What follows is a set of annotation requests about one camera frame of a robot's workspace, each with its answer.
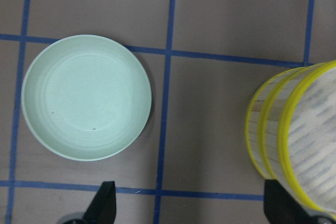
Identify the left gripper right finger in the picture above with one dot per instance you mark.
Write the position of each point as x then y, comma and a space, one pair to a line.
280, 207

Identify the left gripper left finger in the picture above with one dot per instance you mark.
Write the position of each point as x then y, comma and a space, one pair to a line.
102, 209

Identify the yellow steamer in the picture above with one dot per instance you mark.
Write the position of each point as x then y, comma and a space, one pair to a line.
253, 117
299, 135

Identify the green plate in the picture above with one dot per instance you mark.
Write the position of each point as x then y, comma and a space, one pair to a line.
86, 98

